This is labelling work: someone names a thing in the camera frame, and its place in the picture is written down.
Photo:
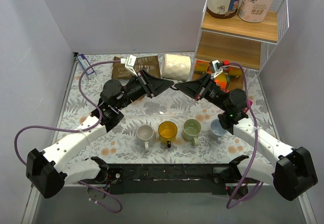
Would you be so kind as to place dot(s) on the brown coffee bag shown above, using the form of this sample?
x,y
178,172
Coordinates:
x,y
149,63

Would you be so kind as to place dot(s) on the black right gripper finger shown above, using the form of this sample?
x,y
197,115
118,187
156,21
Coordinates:
x,y
201,81
191,89

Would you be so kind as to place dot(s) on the orange sponge box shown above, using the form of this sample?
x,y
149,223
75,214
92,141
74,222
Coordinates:
x,y
201,66
234,72

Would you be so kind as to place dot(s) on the yellow mug black handle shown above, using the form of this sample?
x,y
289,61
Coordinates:
x,y
167,133

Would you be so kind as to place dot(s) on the orange pink Scrub Mommy box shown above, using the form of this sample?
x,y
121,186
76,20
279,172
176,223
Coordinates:
x,y
245,110

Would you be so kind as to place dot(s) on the light green mug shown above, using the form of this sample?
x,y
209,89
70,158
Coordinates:
x,y
191,131

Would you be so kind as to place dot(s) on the cream beige mug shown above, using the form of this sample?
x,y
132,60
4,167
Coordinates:
x,y
175,67

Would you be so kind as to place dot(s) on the white speckled mug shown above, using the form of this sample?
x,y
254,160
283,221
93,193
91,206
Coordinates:
x,y
145,136

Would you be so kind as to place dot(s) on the white wire shelf rack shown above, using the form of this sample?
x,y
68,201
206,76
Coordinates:
x,y
248,44

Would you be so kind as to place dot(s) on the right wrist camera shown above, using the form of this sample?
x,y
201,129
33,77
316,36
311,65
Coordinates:
x,y
217,67

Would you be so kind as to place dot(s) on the orange sponge pack lying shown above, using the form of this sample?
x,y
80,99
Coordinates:
x,y
222,80

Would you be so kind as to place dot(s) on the orange sponge box right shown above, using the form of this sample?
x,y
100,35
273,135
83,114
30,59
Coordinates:
x,y
234,72

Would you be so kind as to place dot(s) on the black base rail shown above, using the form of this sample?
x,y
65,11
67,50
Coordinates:
x,y
166,178

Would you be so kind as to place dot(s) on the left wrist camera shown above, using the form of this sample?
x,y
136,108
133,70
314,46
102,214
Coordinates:
x,y
129,64

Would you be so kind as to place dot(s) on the pale blue footed mug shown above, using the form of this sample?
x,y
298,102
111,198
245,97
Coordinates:
x,y
216,130

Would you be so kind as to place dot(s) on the purple white box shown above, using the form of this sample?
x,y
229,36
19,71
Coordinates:
x,y
83,61

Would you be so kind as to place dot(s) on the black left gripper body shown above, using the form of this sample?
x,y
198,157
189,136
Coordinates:
x,y
147,85

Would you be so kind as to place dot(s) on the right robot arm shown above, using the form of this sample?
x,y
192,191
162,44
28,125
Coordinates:
x,y
289,170

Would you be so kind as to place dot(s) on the orange sponge box left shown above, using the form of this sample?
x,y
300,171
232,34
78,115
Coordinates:
x,y
201,66

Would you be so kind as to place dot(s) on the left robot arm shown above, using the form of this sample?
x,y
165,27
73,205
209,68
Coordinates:
x,y
50,170

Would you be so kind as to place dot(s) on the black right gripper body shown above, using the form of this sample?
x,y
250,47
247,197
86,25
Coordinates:
x,y
203,87

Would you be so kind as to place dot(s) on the white wrapped tissue roll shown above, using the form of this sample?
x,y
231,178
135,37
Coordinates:
x,y
254,11

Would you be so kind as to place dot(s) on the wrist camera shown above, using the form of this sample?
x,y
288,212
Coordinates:
x,y
217,67
129,64

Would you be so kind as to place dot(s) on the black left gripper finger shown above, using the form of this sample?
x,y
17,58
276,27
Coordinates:
x,y
149,78
157,87

